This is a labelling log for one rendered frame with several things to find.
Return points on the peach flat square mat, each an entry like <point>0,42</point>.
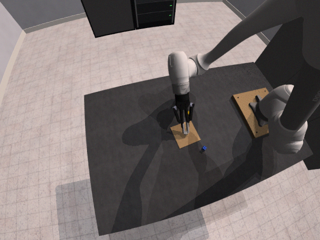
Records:
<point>185,140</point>

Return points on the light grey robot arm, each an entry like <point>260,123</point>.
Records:
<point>295,103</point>

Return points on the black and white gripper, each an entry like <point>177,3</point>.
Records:
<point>182,102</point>

